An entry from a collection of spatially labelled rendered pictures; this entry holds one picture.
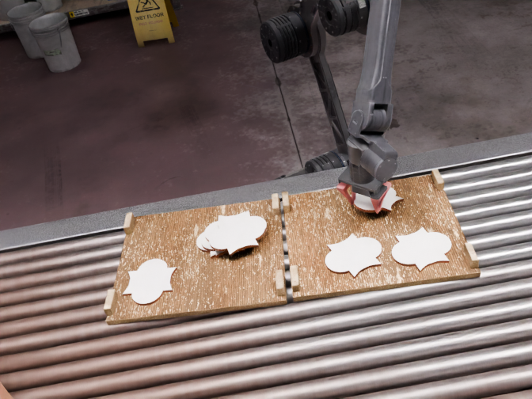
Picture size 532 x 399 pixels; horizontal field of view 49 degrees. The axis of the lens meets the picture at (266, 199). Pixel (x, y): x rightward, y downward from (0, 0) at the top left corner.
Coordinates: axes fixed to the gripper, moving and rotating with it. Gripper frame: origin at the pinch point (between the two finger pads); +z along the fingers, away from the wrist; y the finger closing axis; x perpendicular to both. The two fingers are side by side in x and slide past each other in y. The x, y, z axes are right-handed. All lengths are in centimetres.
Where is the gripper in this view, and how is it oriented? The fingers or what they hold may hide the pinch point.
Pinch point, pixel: (365, 205)
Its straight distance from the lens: 143.4
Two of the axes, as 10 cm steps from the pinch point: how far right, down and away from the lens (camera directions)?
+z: 1.7, 7.4, 6.5
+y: -7.9, -2.8, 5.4
